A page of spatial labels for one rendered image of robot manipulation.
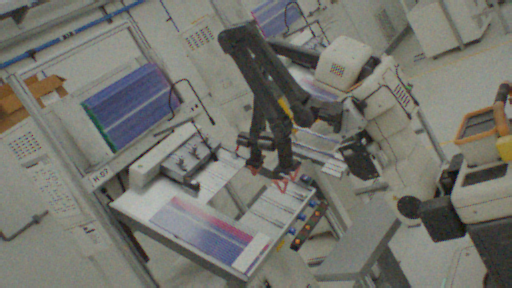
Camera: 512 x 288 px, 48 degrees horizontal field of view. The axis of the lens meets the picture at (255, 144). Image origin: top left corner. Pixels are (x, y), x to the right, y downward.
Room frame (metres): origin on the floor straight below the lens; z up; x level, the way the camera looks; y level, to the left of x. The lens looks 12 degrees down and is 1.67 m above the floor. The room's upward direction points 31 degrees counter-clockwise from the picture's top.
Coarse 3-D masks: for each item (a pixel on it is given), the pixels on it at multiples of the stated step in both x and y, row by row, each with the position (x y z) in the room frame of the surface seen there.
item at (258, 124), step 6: (258, 66) 2.50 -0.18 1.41; (264, 72) 2.52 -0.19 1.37; (258, 108) 2.61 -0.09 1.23; (258, 114) 2.62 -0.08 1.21; (264, 114) 2.63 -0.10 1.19; (252, 120) 2.64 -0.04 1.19; (258, 120) 2.63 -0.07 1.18; (264, 120) 2.64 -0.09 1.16; (252, 126) 2.65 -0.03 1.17; (258, 126) 2.63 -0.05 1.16; (264, 126) 2.67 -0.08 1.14; (252, 132) 2.66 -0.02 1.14; (258, 132) 2.64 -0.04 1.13
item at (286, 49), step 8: (272, 40) 2.47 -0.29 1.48; (280, 40) 2.48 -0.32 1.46; (272, 48) 2.46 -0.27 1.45; (280, 48) 2.45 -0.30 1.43; (288, 48) 2.43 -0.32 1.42; (296, 48) 2.41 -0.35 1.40; (304, 48) 2.41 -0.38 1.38; (288, 56) 2.44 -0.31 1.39; (296, 56) 2.42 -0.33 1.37; (304, 56) 2.39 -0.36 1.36; (312, 56) 2.37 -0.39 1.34; (312, 64) 2.39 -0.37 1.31
